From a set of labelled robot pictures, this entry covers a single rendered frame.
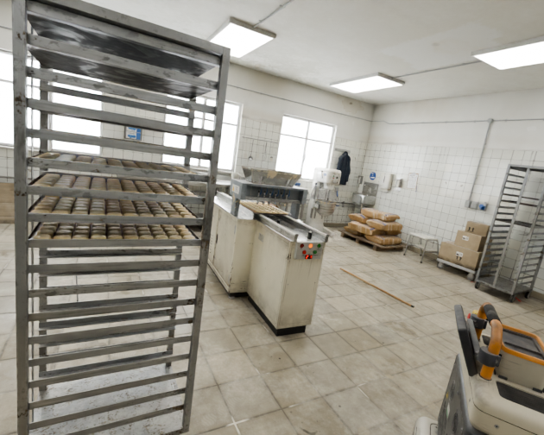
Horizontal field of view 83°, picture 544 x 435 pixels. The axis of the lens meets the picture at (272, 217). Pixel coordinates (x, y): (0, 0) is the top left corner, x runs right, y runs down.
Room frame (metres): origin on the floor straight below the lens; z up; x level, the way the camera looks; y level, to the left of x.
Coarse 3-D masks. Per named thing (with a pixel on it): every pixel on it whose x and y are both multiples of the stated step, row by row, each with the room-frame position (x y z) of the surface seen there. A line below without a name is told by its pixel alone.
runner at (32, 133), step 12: (36, 132) 0.98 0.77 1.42; (48, 132) 1.00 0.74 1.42; (60, 132) 1.01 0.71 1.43; (84, 144) 1.05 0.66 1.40; (96, 144) 1.06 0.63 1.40; (108, 144) 1.08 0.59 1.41; (120, 144) 1.10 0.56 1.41; (132, 144) 1.12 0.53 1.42; (144, 144) 1.14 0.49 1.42; (180, 156) 1.20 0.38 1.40; (192, 156) 1.22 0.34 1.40; (204, 156) 1.25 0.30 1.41
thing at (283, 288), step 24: (264, 240) 2.71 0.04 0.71; (288, 240) 2.34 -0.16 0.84; (312, 240) 2.44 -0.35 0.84; (264, 264) 2.65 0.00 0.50; (288, 264) 2.33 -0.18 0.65; (312, 264) 2.42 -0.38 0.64; (264, 288) 2.59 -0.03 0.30; (288, 288) 2.34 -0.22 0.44; (312, 288) 2.44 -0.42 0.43; (264, 312) 2.53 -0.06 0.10; (288, 312) 2.36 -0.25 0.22; (312, 312) 2.47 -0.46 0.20
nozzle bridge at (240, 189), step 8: (232, 184) 3.07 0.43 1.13; (240, 184) 2.88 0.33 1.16; (248, 184) 2.87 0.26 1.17; (256, 184) 2.91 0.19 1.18; (264, 184) 3.03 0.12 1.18; (232, 192) 3.05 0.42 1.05; (240, 192) 2.86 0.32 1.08; (248, 192) 2.97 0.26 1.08; (256, 192) 3.01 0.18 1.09; (280, 192) 3.12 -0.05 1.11; (288, 192) 3.17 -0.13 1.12; (296, 192) 3.21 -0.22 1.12; (304, 192) 3.15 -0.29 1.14; (232, 200) 3.02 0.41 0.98; (264, 200) 2.99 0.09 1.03; (272, 200) 3.03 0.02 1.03; (280, 200) 3.07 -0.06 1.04; (288, 200) 3.12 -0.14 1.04; (296, 200) 3.18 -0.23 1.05; (304, 200) 3.16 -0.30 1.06; (232, 208) 3.00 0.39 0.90; (296, 208) 3.25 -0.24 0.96; (296, 216) 3.25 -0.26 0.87
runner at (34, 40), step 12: (36, 36) 0.98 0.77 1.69; (48, 48) 1.00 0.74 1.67; (60, 48) 1.01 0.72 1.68; (72, 48) 1.03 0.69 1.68; (84, 48) 1.04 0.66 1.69; (96, 60) 1.06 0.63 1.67; (108, 60) 1.08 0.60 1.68; (120, 60) 1.09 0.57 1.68; (132, 60) 1.11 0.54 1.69; (144, 72) 1.14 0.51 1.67; (156, 72) 1.15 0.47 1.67; (168, 72) 1.17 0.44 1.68; (180, 72) 1.19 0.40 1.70; (192, 84) 1.21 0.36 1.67; (204, 84) 1.23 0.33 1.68; (216, 84) 1.26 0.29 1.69
